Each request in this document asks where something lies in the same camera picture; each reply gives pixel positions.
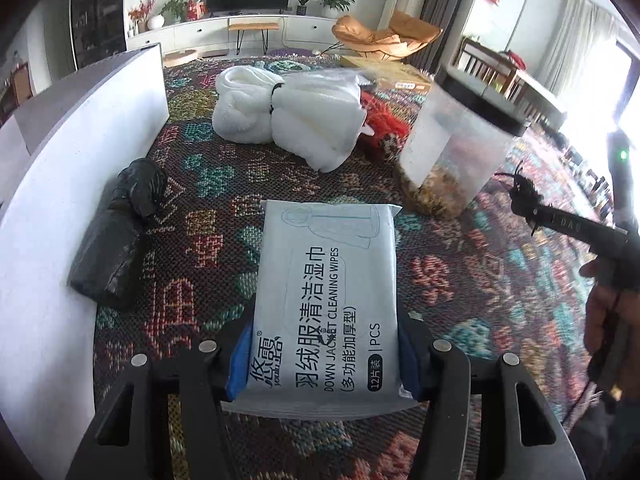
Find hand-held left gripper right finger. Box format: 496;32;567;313
397;310;588;480

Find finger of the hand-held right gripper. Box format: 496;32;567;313
520;200;631;243

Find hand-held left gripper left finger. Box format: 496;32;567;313
65;312;258;480

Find black hair tie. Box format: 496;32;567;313
502;160;543;213

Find white wet wipes packet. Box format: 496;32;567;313
222;199;421;418

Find black plastic bag roll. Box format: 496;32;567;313
69;158;168;311

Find red mesh drawstring bag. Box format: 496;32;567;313
357;87;426;163

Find white fluffy towel bundle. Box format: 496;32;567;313
211;65;368;172

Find person's right hand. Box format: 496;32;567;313
579;255;631;356

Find row of small cluttered items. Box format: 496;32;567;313
550;130;616;211

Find colourful patterned woven blanket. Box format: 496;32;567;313
92;47;616;480

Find clear jar with black lid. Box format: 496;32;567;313
397;62;531;218

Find cream curtain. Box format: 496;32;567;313
537;0;621;93

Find wooden slatted crib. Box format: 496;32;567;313
457;37;566;121

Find person's dark clothing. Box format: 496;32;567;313
565;395;640;480

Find flat brown cardboard box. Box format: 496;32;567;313
340;55;433;93

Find grey curtain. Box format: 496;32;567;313
420;0;483;73

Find orange lounge chair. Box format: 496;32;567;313
332;10;443;61

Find clear plastic bag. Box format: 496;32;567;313
282;67;378;98

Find round wooden stool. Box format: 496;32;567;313
162;49;201;67

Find large green potted plant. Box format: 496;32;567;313
312;0;356;18

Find white television cabinet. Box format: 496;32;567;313
125;9;346;56

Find wooden bench with metal legs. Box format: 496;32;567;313
227;21;281;53

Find green plant with red wrap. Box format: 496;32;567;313
160;0;208;23

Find red flowers in vase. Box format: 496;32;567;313
127;0;156;33

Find dark glass display cabinet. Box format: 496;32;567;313
67;0;127;68

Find black cable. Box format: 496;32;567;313
560;380;601;426

